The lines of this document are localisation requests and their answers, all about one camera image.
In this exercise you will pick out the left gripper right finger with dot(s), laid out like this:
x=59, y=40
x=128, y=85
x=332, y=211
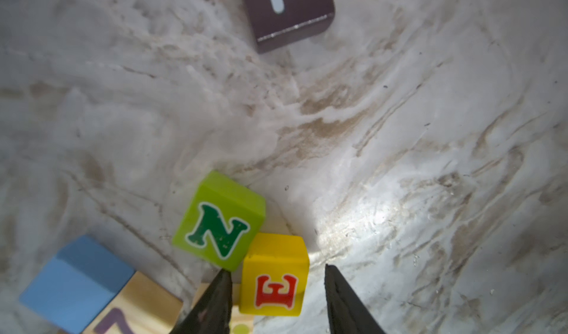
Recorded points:
x=346, y=313

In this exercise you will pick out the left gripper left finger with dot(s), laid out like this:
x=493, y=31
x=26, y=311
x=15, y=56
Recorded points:
x=213, y=311

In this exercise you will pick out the yellow E block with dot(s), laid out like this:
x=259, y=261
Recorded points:
x=275, y=275

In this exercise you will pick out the dark purple P block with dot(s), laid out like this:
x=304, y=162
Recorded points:
x=277, y=23

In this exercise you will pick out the wooden block purple letter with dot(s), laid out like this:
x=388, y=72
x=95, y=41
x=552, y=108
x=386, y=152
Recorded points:
x=142, y=306

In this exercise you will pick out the green N block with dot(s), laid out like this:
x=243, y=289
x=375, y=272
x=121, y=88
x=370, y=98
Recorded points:
x=221, y=221

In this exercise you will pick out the blue block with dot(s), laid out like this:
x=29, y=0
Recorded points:
x=77, y=284

